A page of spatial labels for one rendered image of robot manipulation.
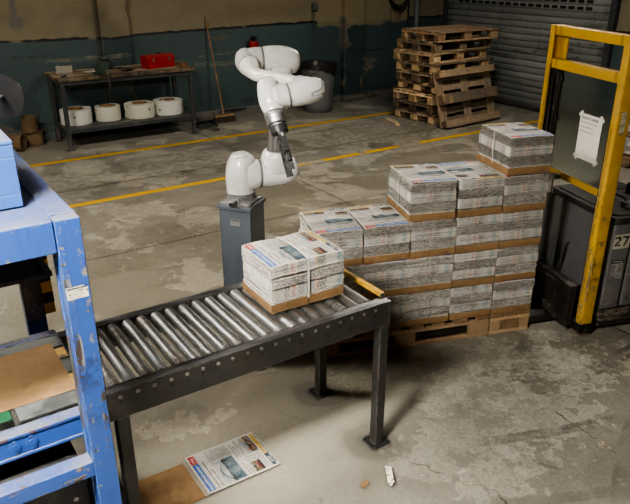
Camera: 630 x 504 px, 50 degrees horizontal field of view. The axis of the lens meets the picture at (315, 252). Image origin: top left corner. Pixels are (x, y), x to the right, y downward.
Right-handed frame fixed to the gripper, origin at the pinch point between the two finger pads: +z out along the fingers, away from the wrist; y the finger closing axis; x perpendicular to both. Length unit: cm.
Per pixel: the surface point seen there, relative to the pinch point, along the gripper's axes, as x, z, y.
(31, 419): 111, 70, -39
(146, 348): 75, 57, -3
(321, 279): -3, 47, 21
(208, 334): 50, 58, 6
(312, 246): -3.1, 31.2, 23.3
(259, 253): 21.0, 28.8, 17.7
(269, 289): 21, 46, 13
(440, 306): -81, 77, 132
